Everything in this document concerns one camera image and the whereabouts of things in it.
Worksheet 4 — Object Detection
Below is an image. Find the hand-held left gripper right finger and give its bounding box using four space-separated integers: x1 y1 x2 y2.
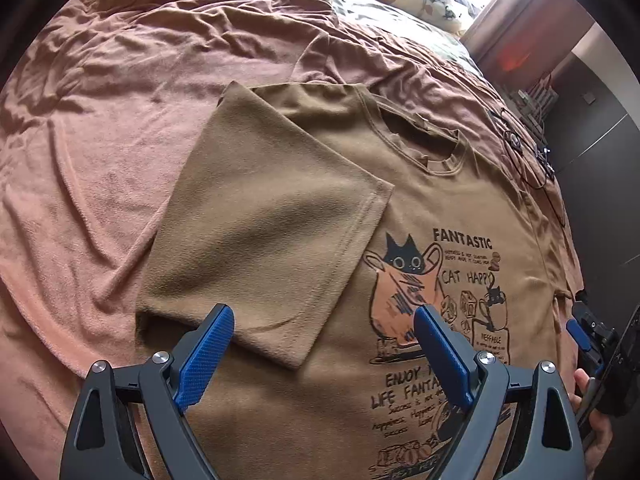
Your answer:
414 304 586 480

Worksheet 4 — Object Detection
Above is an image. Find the striped bag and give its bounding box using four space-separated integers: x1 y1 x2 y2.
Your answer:
515 82 557 123

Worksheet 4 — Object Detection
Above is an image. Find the thin black cable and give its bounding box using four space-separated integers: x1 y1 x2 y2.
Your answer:
487 107 568 226

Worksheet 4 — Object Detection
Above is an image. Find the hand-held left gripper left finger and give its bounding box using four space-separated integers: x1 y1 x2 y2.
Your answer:
59 304 236 480

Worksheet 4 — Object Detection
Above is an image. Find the person's right hand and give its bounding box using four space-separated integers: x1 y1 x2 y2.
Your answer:
572 367 617 480

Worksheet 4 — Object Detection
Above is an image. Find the brown cat print t-shirt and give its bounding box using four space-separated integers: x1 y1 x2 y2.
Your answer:
136 81 583 480

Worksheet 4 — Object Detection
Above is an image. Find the pinkish brown fleece blanket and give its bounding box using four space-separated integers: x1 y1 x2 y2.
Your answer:
0 0 586 480

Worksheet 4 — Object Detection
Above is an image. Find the brown curtain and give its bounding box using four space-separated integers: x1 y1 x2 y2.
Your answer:
460 0 598 76

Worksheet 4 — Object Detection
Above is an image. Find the grey green bed sheet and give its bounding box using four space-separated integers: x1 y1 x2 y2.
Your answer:
240 0 481 73

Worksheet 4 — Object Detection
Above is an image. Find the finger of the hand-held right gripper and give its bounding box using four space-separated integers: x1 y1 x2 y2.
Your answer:
566 316 592 358

